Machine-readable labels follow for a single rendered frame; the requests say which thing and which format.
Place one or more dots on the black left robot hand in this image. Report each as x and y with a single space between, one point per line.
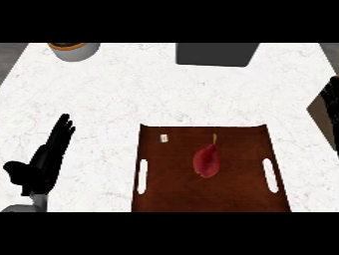
43 162

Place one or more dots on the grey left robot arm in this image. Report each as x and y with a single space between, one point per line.
29 204

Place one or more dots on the brown wooden tray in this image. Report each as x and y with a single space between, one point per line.
208 169

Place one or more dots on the dark grey appliance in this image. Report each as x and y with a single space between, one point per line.
216 53

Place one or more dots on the grey plant pot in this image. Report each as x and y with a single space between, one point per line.
74 50

